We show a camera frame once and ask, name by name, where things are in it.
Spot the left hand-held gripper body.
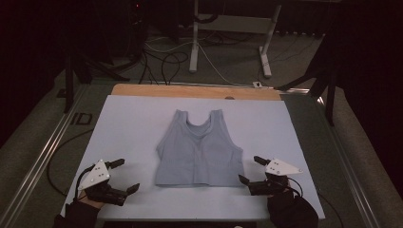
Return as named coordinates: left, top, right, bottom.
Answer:
left=77, top=159, right=128, bottom=207

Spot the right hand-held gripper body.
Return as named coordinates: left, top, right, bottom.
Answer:
left=248, top=158, right=304, bottom=197

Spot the grey-blue tank top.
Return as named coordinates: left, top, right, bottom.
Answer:
left=154, top=108, right=245, bottom=188

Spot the person's left hand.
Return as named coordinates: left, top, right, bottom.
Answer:
left=77, top=189, right=106, bottom=210

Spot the person's right hand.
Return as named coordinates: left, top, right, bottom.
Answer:
left=266, top=188, right=304, bottom=220

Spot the pale blue table mat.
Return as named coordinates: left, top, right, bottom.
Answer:
left=60, top=94, right=327, bottom=222

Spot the black tripod stand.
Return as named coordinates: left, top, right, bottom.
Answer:
left=275, top=29, right=339, bottom=127
left=56, top=44, right=131, bottom=115

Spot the dark computer tower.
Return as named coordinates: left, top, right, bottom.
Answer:
left=125, top=0, right=148, bottom=59

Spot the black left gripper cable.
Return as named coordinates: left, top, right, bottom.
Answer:
left=46, top=127, right=97, bottom=202

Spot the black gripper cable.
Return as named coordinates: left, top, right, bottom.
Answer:
left=46, top=127, right=97, bottom=202
left=287, top=176, right=345, bottom=228

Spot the aluminium floor rail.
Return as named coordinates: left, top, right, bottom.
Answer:
left=316, top=94, right=382, bottom=228
left=0, top=85, right=89, bottom=228

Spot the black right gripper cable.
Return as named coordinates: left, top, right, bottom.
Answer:
left=287, top=176, right=345, bottom=228

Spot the black floor cable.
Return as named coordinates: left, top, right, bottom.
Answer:
left=138, top=49, right=190, bottom=86

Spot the white floor cable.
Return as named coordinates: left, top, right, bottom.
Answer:
left=144, top=33, right=255, bottom=87

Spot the white desk frame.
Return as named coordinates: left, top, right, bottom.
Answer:
left=188, top=0, right=282, bottom=79

